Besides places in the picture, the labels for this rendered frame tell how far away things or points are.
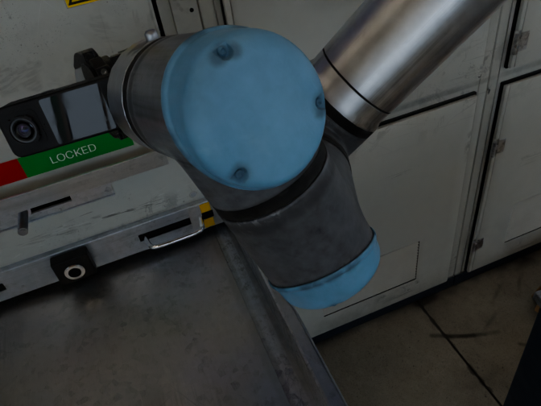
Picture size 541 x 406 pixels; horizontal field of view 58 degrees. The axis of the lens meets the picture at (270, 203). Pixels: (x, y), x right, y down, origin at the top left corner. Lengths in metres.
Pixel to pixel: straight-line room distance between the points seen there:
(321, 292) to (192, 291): 0.48
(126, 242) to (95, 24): 0.36
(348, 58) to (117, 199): 0.52
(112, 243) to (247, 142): 0.62
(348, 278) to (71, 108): 0.27
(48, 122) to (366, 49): 0.27
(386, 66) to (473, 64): 0.90
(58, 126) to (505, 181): 1.41
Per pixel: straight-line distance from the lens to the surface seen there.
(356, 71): 0.42
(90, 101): 0.44
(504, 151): 1.57
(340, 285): 0.36
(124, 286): 0.88
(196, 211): 0.86
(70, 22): 0.71
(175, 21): 0.96
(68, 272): 0.87
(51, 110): 0.46
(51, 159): 0.78
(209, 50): 0.27
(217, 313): 0.78
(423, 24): 0.42
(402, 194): 1.40
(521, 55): 1.41
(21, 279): 0.91
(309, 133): 0.29
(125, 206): 0.84
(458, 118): 1.37
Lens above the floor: 1.46
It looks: 40 degrees down
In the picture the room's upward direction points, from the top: 10 degrees counter-clockwise
